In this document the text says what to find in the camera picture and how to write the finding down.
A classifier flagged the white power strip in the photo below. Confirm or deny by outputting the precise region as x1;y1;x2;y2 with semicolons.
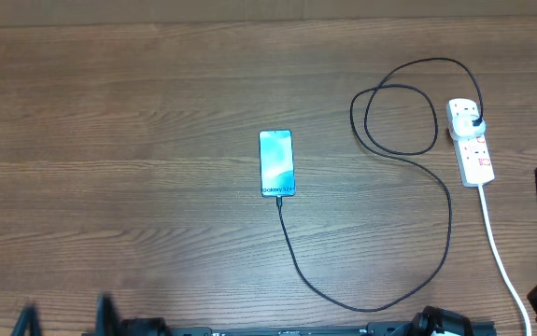
445;98;495;188

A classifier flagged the white power strip cord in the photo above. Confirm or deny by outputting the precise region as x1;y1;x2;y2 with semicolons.
476;184;533;336

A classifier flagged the black USB charger cable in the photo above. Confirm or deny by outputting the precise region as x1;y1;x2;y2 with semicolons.
275;57;486;314

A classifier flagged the white charger plug adapter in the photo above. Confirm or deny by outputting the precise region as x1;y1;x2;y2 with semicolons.
449;115;487;141

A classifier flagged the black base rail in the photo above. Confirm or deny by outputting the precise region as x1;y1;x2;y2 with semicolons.
80;320;498;336

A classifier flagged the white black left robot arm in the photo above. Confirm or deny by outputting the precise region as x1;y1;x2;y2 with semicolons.
10;295;172;336

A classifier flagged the blue Galaxy smartphone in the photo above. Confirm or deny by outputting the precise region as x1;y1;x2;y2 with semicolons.
259;129;296;197

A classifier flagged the brown cardboard wall panel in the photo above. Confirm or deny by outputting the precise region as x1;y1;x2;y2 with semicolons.
0;0;537;27

